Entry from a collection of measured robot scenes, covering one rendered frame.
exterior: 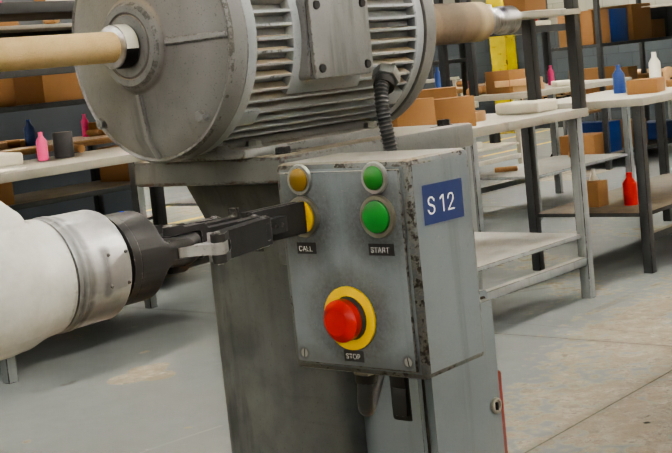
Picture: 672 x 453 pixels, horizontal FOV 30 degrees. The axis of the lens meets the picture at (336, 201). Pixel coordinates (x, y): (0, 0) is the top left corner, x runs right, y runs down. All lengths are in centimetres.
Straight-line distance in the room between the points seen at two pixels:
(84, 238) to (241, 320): 58
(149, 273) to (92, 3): 47
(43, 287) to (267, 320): 60
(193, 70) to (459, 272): 35
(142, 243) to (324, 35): 43
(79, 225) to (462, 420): 62
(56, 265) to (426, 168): 36
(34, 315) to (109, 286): 8
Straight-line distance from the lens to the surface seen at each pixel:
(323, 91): 140
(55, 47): 126
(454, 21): 174
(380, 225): 112
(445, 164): 115
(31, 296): 91
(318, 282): 118
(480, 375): 147
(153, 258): 100
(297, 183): 117
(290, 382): 148
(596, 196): 694
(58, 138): 631
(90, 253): 96
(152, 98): 133
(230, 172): 137
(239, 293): 151
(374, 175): 111
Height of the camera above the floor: 121
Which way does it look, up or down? 6 degrees down
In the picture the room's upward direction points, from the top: 6 degrees counter-clockwise
